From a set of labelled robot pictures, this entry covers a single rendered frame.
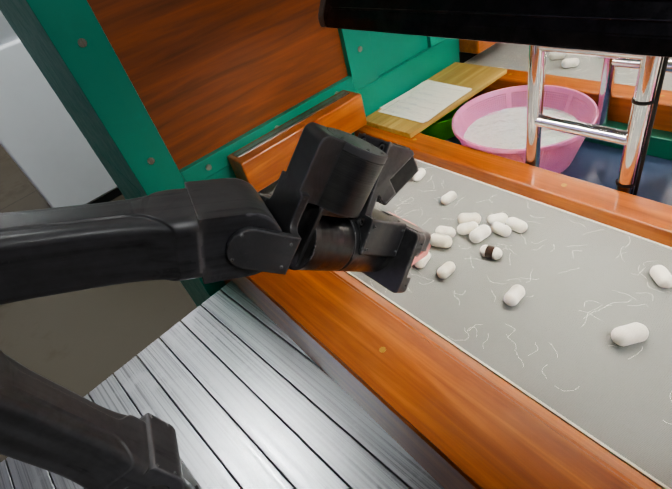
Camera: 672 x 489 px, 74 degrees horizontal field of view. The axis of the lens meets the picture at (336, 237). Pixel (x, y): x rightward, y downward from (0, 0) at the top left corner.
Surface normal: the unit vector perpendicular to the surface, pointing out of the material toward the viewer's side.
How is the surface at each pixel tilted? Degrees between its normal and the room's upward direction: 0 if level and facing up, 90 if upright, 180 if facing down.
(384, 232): 90
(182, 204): 21
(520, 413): 0
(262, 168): 90
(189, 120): 90
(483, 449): 0
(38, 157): 90
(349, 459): 0
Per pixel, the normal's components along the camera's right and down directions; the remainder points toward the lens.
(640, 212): -0.23, -0.75
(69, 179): 0.64, 0.36
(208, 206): 0.09, -0.85
